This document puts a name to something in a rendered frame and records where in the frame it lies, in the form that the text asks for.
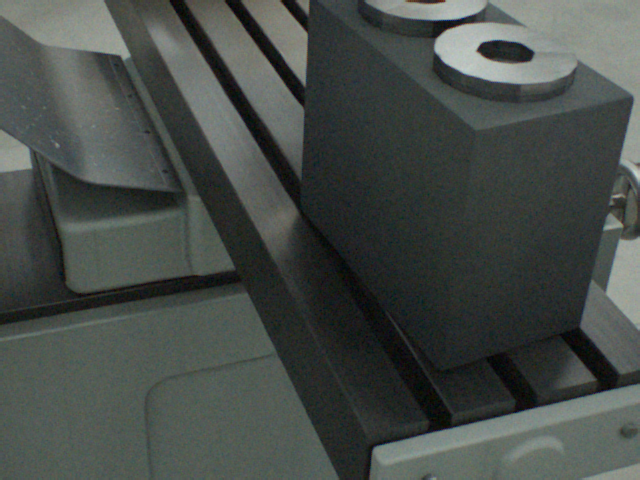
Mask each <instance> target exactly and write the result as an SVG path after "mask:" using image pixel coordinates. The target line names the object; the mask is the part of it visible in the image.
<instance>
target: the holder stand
mask: <svg viewBox="0 0 640 480"><path fill-rule="evenodd" d="M633 102H634V97H633V95H632V94H630V93H629V92H627V91H626V90H624V89H623V88H621V87H620V86H618V85H617V84H615V83H613V82H612V81H610V80H609V79H607V78H606V77H604V76H603V75H601V74H600V73H598V72H596V71H595V70H593V69H592V68H590V67H589V66H587V65H586V64H584V63H583V62H581V60H578V59H577V58H576V56H575V52H574V51H573V50H572V49H571V48H570V47H569V46H567V45H566V44H565V43H564V42H563V41H562V40H559V39H557V38H555V37H553V36H551V35H549V34H547V33H544V32H542V31H538V30H534V29H530V28H529V27H527V26H526V25H524V24H523V23H521V22H519V21H517V20H516V19H514V18H512V17H511V16H509V15H508V14H506V13H505V12H503V11H502V10H500V9H499V8H497V7H495V6H494V5H492V4H491V3H489V2H488V1H487V0H309V16H308V39H307V62H306V86H305V110H304V133H303V157H302V180H301V204H300V206H301V209H302V211H303V212H304V213H305V214H306V215H307V217H308V218H309V219H310V220H311V221H312V222H313V224H314V225H315V226H316V227H317V228H318V229H319V231H320V232H321V233H322V234H323V235H324V236H325V238H326V239H327V240H328V241H329V242H330V243H331V245H332V246H333V247H334V248H335V249H336V251H337V252H338V253H339V254H341V256H342V257H343V259H344V260H345V261H346V262H347V263H348V264H349V266H350V267H351V268H352V269H353V270H354V271H355V273H356V274H357V275H358V276H359V277H360V278H361V280H362V281H363V282H364V283H365V284H366V285H367V287H368V288H369V289H370V290H371V291H372V292H373V294H374V295H375V296H376V297H377V298H378V299H379V301H380V302H381V303H382V304H383V305H384V307H385V308H386V309H387V311H388V312H389V313H390V315H391V316H392V317H393V318H395V319H396V320H397V322H398V323H399V324H400V325H401V326H402V327H403V329H404V330H405V331H406V332H407V333H408V334H409V336H410V337H411V338H412V339H413V340H414V341H415V343H416V344H417V345H418V346H419V347H420V348H421V350H422V351H423V352H424V353H425V354H426V356H427V357H428V358H429V359H430V360H431V361H432V363H433V364H434V365H435V366H436V368H437V369H438V370H439V371H445V370H448V369H452V368H456V366H459V365H462V364H465V363H468V362H471V361H474V360H478V359H481V358H484V357H487V356H490V355H493V354H496V353H500V352H503V351H507V350H510V349H513V348H516V347H519V346H523V345H526V344H529V343H532V342H535V341H538V340H542V339H545V338H548V337H551V336H554V335H557V334H560V333H564V332H568V331H571V330H574V329H577V328H578V327H579V326H580V325H581V321H582V317H583V313H584V308H585V304H586V299H587V295H588V291H589V287H590V283H591V279H592V275H593V270H594V266H595V262H596V258H597V254H598V249H599V245H600V241H601V236H602V232H603V228H604V224H605V220H606V216H607V212H608V207H609V203H610V199H611V195H612V191H613V186H614V182H615V178H616V173H617V169H618V165H619V161H620V157H621V153H622V149H623V145H624V140H625V136H626V132H627V128H628V123H629V119H630V115H631V110H632V106H633Z"/></svg>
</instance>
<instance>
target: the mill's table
mask: <svg viewBox="0 0 640 480"><path fill-rule="evenodd" d="M103 1H104V3H105V5H106V7H107V9H108V11H109V13H110V15H111V17H112V19H113V21H114V23H115V25H116V27H117V29H118V31H119V33H120V35H121V37H122V39H123V41H124V43H125V45H126V48H127V50H128V52H129V54H130V57H131V59H132V61H133V63H134V65H135V67H136V69H137V71H138V73H139V75H140V77H141V79H142V81H143V83H144V85H145V87H146V89H147V91H148V93H149V95H150V97H151V99H152V101H154V103H155V105H156V107H157V109H158V111H159V113H160V115H161V117H162V119H163V121H164V124H165V126H166V128H167V130H168V133H169V135H170V137H171V139H172V141H173V143H174V145H175V147H176V149H177V151H178V153H179V155H180V157H181V159H182V161H183V163H184V165H185V167H186V169H187V171H188V173H189V175H190V177H191V179H192V181H193V183H194V185H195V187H196V189H197V191H198V193H199V195H200V199H201V201H202V203H203V205H204V207H205V209H206V211H207V213H208V215H209V217H210V219H211V221H212V223H213V225H214V227H215V229H216V231H217V233H218V235H219V237H220V239H221V241H222V243H223V245H224V247H225V249H226V251H228V253H229V256H230V258H231V260H232V262H233V264H234V266H235V268H236V270H237V273H238V275H239V277H240V279H241V281H242V283H243V285H244V287H245V289H246V291H247V293H248V295H249V297H250V299H251V301H252V303H253V305H254V307H255V309H256V311H257V314H258V316H259V318H260V320H261V322H262V324H263V326H264V328H265V330H266V332H267V334H268V336H269V338H270V340H271V342H272V344H273V346H274V349H275V351H276V353H277V355H278V357H279V359H280V361H281V363H282V365H284V367H285V370H286V372H287V374H288V376H289V378H290V380H291V382H292V384H293V386H294V388H295V390H296V392H297V394H298V396H299V398H300V400H301V402H302V404H303V406H304V408H305V410H306V412H307V414H308V416H309V418H310V420H311V423H312V425H313V428H314V430H315V432H316V434H317V436H318V438H319V440H320V442H321V444H322V446H323V448H324V450H325V452H326V454H327V456H328V458H329V460H330V462H331V464H332V466H333V468H334V470H335V472H337V474H338V476H339V478H340V480H578V479H582V478H586V477H590V476H593V475H597V474H601V473H605V472H608V471H612V470H616V469H620V468H623V467H627V466H632V465H636V464H639V463H640V330H639V329H638V328H637V327H636V325H635V324H634V323H633V322H632V321H631V320H630V319H628V318H627V317H626V316H625V315H624V314H623V313H622V312H621V311H620V308H619V307H618V306H617V305H616V304H615V303H614V302H613V301H612V300H611V299H610V298H609V297H608V296H607V295H606V293H605V292H604V291H603V290H602V289H601V288H600V287H599V286H598V285H597V284H596V283H595V282H594V281H593V280H592V279H591V283H590V287H589V291H588V295H587V299H586V304H585V308H584V313H583V317H582V321H581V325H580V326H579V327H578V328H577V329H574V330H571V331H568V332H564V333H560V334H557V335H554V336H551V337H548V338H545V339H542V340H538V341H535V342H532V343H529V344H526V345H523V346H519V347H516V348H513V349H510V350H507V351H503V352H500V353H496V354H493V355H490V356H487V357H484V358H481V359H478V360H474V361H471V362H468V363H465V364H462V365H459V366H456V368H452V369H448V370H445V371H439V370H438V369H437V368H436V366H435V365H434V364H433V363H432V361H431V360H430V359H429V358H428V357H427V356H426V354H425V353H424V352H423V351H422V350H421V348H420V347H419V346H418V345H417V344H416V343H415V341H414V340H413V339H412V338H411V337H410V336H409V334H408V333H407V332H406V331H405V330H404V329H403V327H402V326H401V325H400V324H399V323H398V322H397V320H396V319H395V318H393V317H392V316H391V315H390V313H389V312H388V311H387V309H386V308H385V307H384V305H383V304H382V303H381V302H380V301H379V299H378V298H377V297H376V296H375V295H374V294H373V292H372V291H371V290H370V289H369V288H368V287H367V285H366V284H365V283H364V282H363V281H362V280H361V278H360V277H359V276H358V275H357V274H356V273H355V271H354V270H353V269H352V268H351V267H350V266H349V264H348V263H347V262H346V261H345V260H344V259H343V257H342V256H341V254H339V253H338V252H337V251H336V249H335V248H334V247H333V246H332V245H331V243H330V242H329V241H328V240H327V239H326V238H325V236H324V235H323V234H322V233H321V232H320V231H319V229H318V228H317V227H316V226H315V225H314V224H313V222H312V221H311V220H310V219H309V218H308V217H307V215H306V214H305V213H304V212H303V211H302V209H301V206H300V204H301V180H302V157H303V133H304V110H305V86H306V62H307V39H308V16H309V0H103Z"/></svg>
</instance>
